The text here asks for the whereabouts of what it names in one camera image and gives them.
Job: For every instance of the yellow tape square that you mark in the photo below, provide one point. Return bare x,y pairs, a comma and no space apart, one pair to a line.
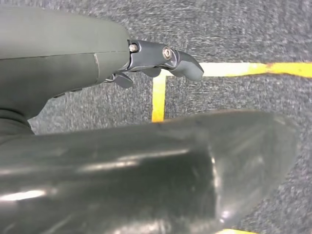
280,69

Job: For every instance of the left robot arm sleeve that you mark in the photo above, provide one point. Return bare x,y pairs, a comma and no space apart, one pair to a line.
12,124

